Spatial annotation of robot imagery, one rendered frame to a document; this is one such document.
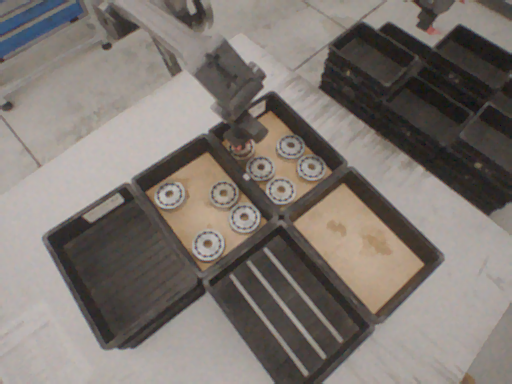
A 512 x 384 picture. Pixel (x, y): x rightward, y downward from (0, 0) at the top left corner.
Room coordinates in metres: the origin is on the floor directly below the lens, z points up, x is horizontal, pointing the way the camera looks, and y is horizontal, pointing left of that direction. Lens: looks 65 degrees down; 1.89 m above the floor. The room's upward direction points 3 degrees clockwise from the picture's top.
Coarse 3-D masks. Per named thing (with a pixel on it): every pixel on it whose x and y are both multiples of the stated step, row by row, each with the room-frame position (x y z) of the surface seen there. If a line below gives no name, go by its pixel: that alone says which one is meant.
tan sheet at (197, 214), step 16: (208, 160) 0.60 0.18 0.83; (176, 176) 0.53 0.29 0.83; (192, 176) 0.53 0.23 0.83; (208, 176) 0.53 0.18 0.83; (224, 176) 0.54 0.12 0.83; (192, 192) 0.47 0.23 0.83; (240, 192) 0.48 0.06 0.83; (192, 208) 0.41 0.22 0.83; (208, 208) 0.41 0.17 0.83; (176, 224) 0.35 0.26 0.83; (192, 224) 0.36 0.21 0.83; (208, 224) 0.36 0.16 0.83; (224, 224) 0.36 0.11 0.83; (192, 240) 0.30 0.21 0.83; (240, 240) 0.31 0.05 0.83; (192, 256) 0.25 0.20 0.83
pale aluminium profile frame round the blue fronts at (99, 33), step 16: (16, 0) 1.73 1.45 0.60; (80, 0) 2.15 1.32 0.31; (0, 16) 1.64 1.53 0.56; (80, 16) 1.98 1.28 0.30; (64, 32) 1.85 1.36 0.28; (96, 32) 2.00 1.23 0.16; (32, 48) 1.68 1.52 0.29; (80, 48) 1.88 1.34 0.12; (0, 64) 1.53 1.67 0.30; (48, 64) 1.70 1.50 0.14; (16, 80) 1.55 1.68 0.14; (0, 96) 1.43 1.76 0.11
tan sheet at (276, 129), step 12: (264, 120) 0.79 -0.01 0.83; (276, 120) 0.79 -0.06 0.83; (276, 132) 0.73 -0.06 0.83; (288, 132) 0.74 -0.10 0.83; (264, 144) 0.68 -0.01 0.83; (276, 156) 0.63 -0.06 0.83; (276, 168) 0.58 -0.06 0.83; (288, 168) 0.58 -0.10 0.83; (300, 180) 0.54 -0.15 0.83; (300, 192) 0.49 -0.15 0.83
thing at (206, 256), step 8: (200, 232) 0.32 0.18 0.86; (208, 232) 0.32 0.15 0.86; (216, 232) 0.32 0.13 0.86; (200, 240) 0.29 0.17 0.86; (216, 240) 0.30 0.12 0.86; (192, 248) 0.27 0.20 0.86; (200, 248) 0.27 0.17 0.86; (216, 248) 0.27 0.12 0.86; (200, 256) 0.24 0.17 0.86; (208, 256) 0.24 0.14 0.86; (216, 256) 0.25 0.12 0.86
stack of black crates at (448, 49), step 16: (448, 32) 1.63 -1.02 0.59; (464, 32) 1.66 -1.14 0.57; (432, 48) 1.50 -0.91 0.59; (448, 48) 1.62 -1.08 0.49; (464, 48) 1.63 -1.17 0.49; (480, 48) 1.58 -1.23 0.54; (496, 48) 1.53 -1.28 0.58; (432, 64) 1.47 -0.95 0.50; (448, 64) 1.42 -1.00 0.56; (464, 64) 1.50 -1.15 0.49; (480, 64) 1.51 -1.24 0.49; (496, 64) 1.49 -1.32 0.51; (432, 80) 1.43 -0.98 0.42; (448, 80) 1.38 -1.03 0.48; (464, 80) 1.33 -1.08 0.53; (480, 80) 1.29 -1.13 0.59; (496, 80) 1.39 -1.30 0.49; (464, 96) 1.30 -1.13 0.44; (480, 96) 1.26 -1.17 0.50
